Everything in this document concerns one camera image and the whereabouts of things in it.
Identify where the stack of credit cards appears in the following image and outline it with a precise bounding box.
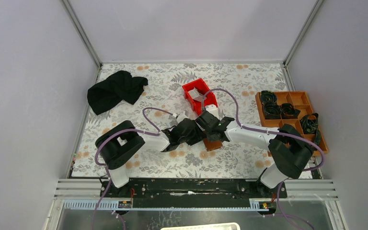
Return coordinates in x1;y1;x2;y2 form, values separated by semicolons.
188;88;206;102

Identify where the floral table mat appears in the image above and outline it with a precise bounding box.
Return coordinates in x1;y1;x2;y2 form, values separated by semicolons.
71;63;287;178

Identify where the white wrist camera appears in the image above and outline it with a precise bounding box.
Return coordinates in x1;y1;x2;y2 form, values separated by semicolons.
205;104;219;118
172;110;189;123

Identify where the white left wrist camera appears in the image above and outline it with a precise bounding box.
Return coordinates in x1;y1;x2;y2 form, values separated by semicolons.
172;110;189;123

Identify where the red plastic bin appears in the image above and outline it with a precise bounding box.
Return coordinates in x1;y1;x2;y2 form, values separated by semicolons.
182;79;219;117

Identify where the black cloth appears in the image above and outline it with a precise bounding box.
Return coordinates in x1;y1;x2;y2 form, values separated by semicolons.
87;70;148;115

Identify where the orange compartment tray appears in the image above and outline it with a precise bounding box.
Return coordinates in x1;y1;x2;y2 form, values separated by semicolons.
255;91;315;142

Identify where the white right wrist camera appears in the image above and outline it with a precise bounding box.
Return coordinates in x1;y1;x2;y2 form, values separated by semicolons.
205;104;219;118

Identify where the dark rolled tie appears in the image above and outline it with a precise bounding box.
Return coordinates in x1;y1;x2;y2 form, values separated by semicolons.
263;103;282;120
281;103;300;119
260;91;277;105

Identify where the brown leather card holder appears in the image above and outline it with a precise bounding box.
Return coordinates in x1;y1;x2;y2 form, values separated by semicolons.
203;138;223;151

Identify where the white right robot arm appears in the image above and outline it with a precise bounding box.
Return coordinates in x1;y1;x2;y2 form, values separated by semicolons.
196;111;314;197

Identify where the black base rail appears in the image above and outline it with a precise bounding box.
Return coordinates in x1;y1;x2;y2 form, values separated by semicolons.
100;178;287;208

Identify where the dark patterned tie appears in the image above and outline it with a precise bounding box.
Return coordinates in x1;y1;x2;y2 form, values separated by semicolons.
299;113;322;147

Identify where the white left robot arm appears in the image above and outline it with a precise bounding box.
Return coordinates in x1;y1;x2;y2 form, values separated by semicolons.
95;118;206;197

